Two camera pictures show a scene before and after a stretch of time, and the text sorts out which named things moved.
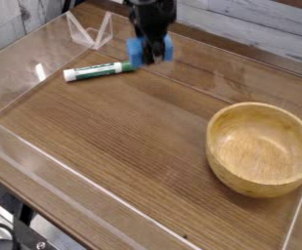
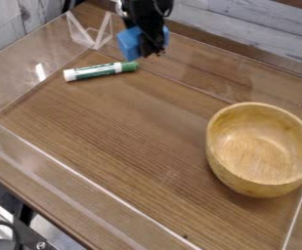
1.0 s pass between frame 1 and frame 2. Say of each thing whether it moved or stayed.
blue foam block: moved
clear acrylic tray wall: stayed
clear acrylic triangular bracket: stayed
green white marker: stayed
